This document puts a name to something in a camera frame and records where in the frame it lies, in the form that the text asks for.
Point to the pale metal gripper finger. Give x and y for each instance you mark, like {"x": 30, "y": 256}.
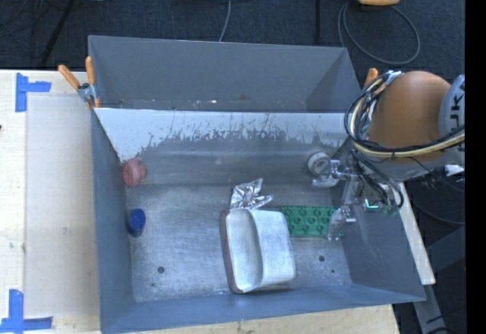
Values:
{"x": 333, "y": 170}
{"x": 337, "y": 224}

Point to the white tape roll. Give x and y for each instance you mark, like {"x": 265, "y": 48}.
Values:
{"x": 317, "y": 162}

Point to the dark green flat block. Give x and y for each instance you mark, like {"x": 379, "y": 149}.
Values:
{"x": 305, "y": 220}

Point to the crumpled silver foil packet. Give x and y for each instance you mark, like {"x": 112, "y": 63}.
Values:
{"x": 247, "y": 196}

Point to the grey metal bin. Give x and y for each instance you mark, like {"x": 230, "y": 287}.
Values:
{"x": 182, "y": 249}

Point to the pink round toy doughnut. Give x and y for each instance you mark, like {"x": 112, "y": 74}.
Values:
{"x": 133, "y": 172}

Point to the blue cylinder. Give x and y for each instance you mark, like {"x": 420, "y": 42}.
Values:
{"x": 136, "y": 221}

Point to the pale wood flat board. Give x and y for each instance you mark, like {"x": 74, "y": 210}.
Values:
{"x": 57, "y": 192}

